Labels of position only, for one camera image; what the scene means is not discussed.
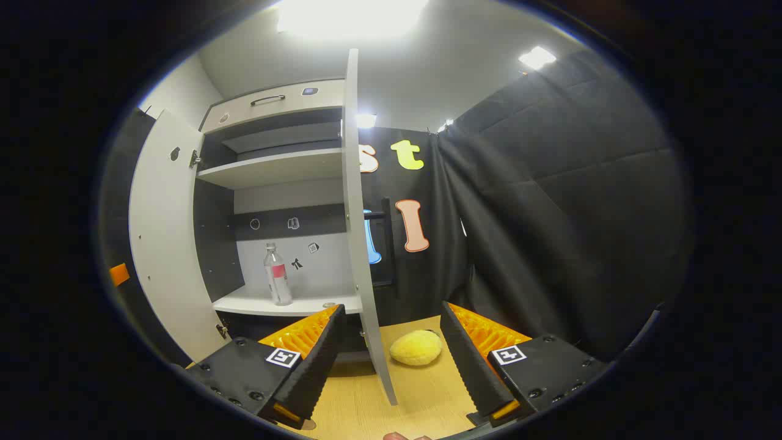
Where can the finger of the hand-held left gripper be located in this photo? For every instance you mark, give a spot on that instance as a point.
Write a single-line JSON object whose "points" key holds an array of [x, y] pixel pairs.
{"points": [[119, 274]]}

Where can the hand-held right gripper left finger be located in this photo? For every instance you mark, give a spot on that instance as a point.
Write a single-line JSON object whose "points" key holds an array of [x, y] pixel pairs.
{"points": [[317, 360]]}

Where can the black backdrop cloth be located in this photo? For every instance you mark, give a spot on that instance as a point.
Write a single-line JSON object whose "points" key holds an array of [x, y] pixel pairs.
{"points": [[562, 214]]}

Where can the yellow plush toy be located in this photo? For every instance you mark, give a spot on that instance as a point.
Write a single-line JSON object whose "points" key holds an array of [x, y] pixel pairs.
{"points": [[415, 348]]}

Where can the grey cabinet door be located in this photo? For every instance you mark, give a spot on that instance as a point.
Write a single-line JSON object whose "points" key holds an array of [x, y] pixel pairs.
{"points": [[357, 214], [171, 244]]}

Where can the round brown coaster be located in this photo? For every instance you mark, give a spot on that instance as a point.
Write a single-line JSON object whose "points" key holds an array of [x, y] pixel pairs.
{"points": [[307, 424]]}

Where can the ceiling light panel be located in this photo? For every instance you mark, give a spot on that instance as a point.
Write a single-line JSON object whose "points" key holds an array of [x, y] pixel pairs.
{"points": [[348, 15], [537, 57]]}

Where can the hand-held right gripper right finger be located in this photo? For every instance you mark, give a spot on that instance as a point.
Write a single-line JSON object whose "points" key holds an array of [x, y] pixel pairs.
{"points": [[467, 360]]}

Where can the clear plastic bottle pink label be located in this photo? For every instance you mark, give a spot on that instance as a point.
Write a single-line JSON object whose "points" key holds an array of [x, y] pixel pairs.
{"points": [[278, 282]]}

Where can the grey white cabinet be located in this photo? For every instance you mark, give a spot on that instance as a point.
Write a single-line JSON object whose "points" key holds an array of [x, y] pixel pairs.
{"points": [[287, 168]]}

